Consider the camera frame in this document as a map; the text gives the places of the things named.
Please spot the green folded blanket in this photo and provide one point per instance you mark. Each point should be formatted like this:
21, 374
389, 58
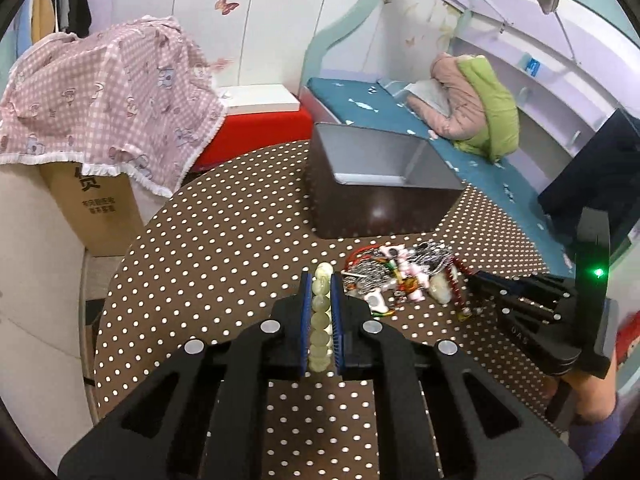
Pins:
501, 135

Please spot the white wardrobe with butterflies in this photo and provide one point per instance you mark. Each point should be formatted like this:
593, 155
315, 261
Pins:
247, 41

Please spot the brown polka dot tablecloth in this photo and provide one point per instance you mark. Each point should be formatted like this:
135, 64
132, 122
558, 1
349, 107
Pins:
215, 257

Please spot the blue box on shelf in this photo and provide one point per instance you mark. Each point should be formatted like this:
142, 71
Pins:
532, 66

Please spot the hanging clothes row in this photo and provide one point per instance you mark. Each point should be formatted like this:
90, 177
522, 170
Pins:
35, 19

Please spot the black hanging garment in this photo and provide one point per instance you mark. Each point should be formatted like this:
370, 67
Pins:
604, 175

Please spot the purple sleeve forearm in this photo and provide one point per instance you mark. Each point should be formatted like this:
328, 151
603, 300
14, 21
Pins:
607, 449

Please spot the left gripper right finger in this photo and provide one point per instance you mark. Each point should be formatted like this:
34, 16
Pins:
438, 413

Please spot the red ottoman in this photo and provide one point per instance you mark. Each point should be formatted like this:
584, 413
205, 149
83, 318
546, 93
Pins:
242, 134

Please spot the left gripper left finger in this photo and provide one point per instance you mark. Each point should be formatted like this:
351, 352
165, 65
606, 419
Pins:
201, 414

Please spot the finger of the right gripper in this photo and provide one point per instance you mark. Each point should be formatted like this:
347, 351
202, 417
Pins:
482, 282
478, 299

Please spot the cardboard box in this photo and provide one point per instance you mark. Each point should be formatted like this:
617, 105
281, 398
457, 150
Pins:
101, 211

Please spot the teal bed mattress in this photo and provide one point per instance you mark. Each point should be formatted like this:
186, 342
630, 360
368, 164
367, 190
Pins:
382, 105

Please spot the white pillow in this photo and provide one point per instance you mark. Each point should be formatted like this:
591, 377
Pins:
431, 92

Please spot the pink checkered cloth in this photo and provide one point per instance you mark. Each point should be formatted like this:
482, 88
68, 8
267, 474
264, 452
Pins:
138, 99

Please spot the dark brown storage box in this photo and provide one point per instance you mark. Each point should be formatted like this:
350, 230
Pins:
364, 182

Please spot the white flat box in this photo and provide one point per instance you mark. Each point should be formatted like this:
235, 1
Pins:
258, 99

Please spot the person's right hand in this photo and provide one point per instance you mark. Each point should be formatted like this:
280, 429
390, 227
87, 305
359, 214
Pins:
596, 398

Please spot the white fluffy pompom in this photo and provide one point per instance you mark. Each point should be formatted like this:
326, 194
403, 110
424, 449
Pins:
439, 288

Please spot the silver chain keyring bundle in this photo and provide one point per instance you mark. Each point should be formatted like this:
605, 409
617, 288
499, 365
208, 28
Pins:
367, 273

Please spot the pink folded blanket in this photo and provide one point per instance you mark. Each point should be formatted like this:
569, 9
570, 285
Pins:
466, 117

